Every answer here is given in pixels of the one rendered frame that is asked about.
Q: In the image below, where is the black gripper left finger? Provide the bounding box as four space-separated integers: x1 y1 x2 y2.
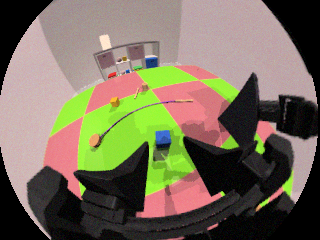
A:
73 141 149 213

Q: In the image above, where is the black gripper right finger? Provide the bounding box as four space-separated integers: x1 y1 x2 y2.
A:
183 136 259 197

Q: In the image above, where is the tan wooden cylinder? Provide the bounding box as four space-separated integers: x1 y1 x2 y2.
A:
141 83 148 92

